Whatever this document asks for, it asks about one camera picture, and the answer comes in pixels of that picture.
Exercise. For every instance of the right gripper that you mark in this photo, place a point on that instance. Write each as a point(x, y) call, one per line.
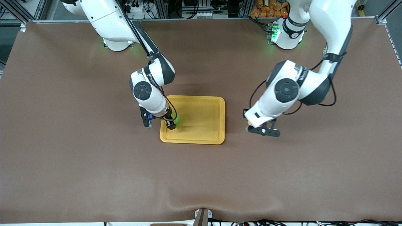
point(168, 118)

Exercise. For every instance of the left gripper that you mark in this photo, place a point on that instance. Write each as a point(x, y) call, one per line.
point(245, 110)

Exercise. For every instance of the green apple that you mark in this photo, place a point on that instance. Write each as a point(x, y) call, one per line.
point(177, 120)

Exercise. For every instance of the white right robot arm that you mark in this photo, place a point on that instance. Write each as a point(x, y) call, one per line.
point(106, 18)

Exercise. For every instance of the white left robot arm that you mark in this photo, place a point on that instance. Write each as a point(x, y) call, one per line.
point(329, 18)

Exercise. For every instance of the yellow plastic tray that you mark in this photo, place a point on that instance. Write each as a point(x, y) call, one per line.
point(201, 125)

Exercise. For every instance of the brown table mat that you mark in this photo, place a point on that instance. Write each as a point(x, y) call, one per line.
point(94, 163)

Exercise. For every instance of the orange toy food pile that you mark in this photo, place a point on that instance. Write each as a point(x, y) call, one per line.
point(267, 9)

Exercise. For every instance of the white power strip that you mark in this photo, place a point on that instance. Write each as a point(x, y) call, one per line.
point(205, 14)

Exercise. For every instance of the aluminium table edge rail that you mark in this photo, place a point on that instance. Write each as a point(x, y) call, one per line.
point(188, 19)

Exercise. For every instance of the aluminium frame post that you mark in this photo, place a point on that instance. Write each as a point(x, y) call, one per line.
point(388, 14)
point(14, 12)

